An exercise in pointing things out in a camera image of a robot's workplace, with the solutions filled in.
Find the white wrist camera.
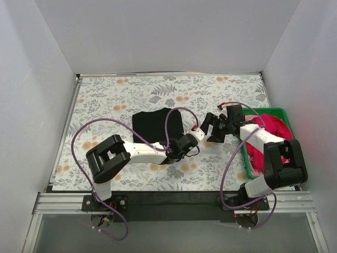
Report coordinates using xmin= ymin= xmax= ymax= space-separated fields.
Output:
xmin=217 ymin=102 xmax=228 ymax=120
xmin=190 ymin=125 xmax=205 ymax=142

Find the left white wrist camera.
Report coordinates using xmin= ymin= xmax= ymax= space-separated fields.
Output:
xmin=190 ymin=125 xmax=205 ymax=142

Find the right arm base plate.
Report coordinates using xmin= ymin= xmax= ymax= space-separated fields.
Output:
xmin=215 ymin=191 xmax=270 ymax=215

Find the floral table mat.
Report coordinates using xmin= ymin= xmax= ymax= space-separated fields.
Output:
xmin=51 ymin=74 xmax=269 ymax=191

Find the pink t shirt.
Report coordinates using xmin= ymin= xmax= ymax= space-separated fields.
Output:
xmin=244 ymin=114 xmax=292 ymax=177

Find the aluminium frame rail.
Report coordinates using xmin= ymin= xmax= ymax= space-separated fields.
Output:
xmin=33 ymin=191 xmax=315 ymax=213

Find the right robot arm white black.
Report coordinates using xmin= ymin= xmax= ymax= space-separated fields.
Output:
xmin=200 ymin=102 xmax=308 ymax=210

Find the black t shirt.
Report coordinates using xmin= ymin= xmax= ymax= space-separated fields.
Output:
xmin=132 ymin=108 xmax=184 ymax=143

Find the green plastic bin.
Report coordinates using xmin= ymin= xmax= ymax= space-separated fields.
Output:
xmin=242 ymin=108 xmax=294 ymax=179

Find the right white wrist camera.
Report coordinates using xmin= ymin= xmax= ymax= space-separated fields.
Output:
xmin=217 ymin=102 xmax=228 ymax=120

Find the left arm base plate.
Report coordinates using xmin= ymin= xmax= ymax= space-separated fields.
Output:
xmin=81 ymin=194 xmax=128 ymax=212

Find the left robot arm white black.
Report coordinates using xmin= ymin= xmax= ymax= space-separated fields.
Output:
xmin=86 ymin=129 xmax=205 ymax=211

